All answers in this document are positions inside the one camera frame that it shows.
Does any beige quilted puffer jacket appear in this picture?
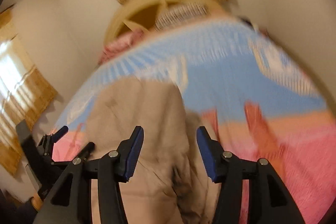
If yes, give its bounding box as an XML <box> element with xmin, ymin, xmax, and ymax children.
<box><xmin>85</xmin><ymin>77</ymin><xmax>219</xmax><ymax>223</ymax></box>

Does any person's right hand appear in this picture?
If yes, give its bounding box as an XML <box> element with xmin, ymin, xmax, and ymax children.
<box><xmin>31</xmin><ymin>193</ymin><xmax>43</xmax><ymax>211</ymax></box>

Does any beige side window curtain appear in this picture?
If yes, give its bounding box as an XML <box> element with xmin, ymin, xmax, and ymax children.
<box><xmin>0</xmin><ymin>8</ymin><xmax>58</xmax><ymax>176</ymax></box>

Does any blue pink printed bedspread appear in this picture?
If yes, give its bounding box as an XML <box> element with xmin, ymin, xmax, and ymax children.
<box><xmin>55</xmin><ymin>18</ymin><xmax>335</xmax><ymax>223</ymax></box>

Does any cream wooden headboard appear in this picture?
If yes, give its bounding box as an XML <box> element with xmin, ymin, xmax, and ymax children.
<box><xmin>104</xmin><ymin>0</ymin><xmax>230</xmax><ymax>45</ymax></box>

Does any striped pillow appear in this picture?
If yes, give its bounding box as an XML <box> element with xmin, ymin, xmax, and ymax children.
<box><xmin>153</xmin><ymin>2</ymin><xmax>210</xmax><ymax>31</ymax></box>

